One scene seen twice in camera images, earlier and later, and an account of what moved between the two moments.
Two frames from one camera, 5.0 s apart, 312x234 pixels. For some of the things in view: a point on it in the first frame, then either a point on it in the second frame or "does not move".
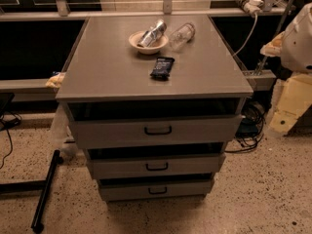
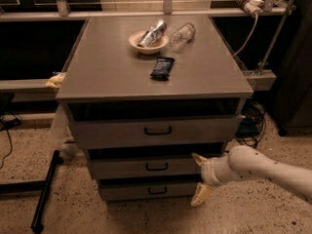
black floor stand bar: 42,186 does not move
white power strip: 252,4 does not move
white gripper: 298,46 -> 208,172
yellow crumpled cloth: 56,80 does not move
